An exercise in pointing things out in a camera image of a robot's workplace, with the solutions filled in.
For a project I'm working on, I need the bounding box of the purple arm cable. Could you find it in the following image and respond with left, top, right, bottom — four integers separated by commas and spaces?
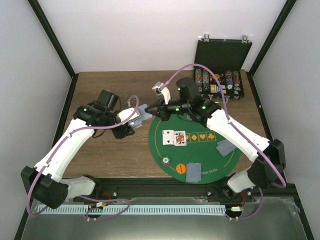
162, 64, 287, 222
26, 95, 140, 222

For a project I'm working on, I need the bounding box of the blue patterned card deck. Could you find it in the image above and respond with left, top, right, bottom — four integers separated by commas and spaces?
129, 119, 142, 129

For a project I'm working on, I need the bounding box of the face up ace diamonds card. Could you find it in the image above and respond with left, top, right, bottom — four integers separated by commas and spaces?
137, 103, 153, 122

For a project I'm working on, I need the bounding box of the black poker chip case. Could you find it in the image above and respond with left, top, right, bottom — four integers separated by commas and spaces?
193, 34, 252, 100

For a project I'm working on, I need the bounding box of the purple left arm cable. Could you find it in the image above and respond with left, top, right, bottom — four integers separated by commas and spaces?
26, 95, 140, 222

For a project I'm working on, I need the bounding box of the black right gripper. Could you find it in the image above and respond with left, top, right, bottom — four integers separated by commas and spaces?
145, 97, 191, 122

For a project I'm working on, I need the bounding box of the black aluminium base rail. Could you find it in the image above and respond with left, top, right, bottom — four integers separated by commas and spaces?
32, 176, 296, 203

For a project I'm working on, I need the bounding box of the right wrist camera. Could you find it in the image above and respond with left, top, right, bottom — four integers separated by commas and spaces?
152, 82, 171, 105

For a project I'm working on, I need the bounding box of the light blue slotted cable duct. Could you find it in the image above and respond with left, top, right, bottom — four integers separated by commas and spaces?
43, 204, 226, 216

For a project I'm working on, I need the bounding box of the orange round blind button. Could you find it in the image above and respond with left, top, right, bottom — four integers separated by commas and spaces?
175, 163, 187, 175

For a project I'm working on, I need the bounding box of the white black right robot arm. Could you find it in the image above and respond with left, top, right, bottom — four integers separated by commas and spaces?
145, 77, 287, 202

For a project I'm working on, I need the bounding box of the round green poker mat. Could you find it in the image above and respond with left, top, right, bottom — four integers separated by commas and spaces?
148, 114, 242, 184

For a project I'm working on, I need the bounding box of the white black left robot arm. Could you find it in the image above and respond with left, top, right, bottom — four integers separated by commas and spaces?
21, 90, 140, 215

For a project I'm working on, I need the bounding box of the chip row in case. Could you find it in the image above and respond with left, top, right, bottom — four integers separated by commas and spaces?
194, 68, 202, 91
202, 69, 210, 93
232, 71, 241, 96
224, 70, 234, 90

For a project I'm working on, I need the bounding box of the face up community card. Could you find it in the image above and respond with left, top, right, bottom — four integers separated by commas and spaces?
162, 129, 175, 146

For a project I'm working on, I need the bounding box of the face up queen card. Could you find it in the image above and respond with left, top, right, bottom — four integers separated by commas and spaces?
174, 131, 187, 147

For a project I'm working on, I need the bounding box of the dealt blue card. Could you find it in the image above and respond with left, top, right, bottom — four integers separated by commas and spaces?
216, 139, 237, 157
188, 161, 202, 182
185, 162, 202, 183

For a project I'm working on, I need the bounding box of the blue card box in case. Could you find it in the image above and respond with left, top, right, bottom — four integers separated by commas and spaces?
218, 85, 227, 94

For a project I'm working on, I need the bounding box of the yellow card box in case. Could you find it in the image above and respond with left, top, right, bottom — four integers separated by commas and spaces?
210, 84, 217, 93

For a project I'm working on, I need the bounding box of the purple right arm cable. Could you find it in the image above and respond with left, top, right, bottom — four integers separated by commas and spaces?
162, 64, 287, 222

